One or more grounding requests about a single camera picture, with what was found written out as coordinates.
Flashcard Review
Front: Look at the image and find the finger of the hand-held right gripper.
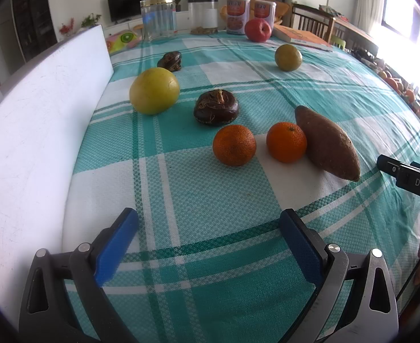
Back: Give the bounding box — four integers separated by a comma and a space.
377, 154, 403, 178

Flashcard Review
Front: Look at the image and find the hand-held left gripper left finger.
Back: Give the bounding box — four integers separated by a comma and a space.
19, 207, 140, 343

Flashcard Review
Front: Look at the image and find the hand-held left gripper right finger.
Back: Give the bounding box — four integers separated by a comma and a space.
279, 208, 399, 343

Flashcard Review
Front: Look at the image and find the large dark water chestnut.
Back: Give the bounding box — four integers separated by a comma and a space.
193, 89, 240, 126

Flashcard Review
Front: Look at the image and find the red apple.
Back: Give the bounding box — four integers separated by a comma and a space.
245, 18, 272, 42

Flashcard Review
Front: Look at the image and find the brown sweet potato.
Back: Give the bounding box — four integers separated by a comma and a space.
295, 105, 361, 182

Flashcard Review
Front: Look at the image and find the teal checkered tablecloth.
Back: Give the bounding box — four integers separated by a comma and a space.
62, 30, 420, 343

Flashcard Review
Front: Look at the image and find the orange tangerine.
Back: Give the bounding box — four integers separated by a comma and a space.
266, 122, 308, 163
213, 124, 257, 167

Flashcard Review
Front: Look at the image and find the wooden side table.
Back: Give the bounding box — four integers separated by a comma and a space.
333, 16, 380, 56

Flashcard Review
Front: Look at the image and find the white foam board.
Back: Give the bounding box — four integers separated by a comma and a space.
0, 25, 115, 315

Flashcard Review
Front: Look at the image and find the bright window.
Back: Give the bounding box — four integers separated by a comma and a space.
381, 0, 420, 104

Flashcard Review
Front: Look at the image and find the green orange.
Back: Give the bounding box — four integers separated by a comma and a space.
275, 44, 302, 71

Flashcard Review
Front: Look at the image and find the orange book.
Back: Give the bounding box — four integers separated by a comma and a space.
272, 25, 333, 52

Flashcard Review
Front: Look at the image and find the yellow pomelo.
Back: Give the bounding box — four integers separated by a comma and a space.
129, 67, 180, 115

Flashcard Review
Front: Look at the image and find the wooden chair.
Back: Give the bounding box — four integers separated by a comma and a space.
291, 3, 335, 41

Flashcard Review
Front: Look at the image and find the small dark water chestnut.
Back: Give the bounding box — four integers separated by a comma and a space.
156, 51, 184, 73

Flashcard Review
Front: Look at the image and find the orange label can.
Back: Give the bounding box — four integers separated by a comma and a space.
254, 0, 277, 29
226, 0, 250, 35

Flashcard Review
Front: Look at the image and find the colourful fruit packet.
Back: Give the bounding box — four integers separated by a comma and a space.
106, 30, 141, 55

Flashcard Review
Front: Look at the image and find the red flower plant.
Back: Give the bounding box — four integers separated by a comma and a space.
59, 18, 75, 37

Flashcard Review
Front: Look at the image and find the small green leafy plant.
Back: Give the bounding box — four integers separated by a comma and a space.
81, 13, 102, 29

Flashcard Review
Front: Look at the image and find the clear jar gold lid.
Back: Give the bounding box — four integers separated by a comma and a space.
140, 0, 178, 41

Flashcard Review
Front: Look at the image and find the clear container black lid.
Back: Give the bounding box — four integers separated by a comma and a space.
188, 0, 219, 35

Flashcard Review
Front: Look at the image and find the black television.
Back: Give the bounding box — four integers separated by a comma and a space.
107, 0, 167, 23

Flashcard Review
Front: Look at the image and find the dark glass cabinet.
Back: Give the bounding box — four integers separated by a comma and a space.
12, 0, 59, 61

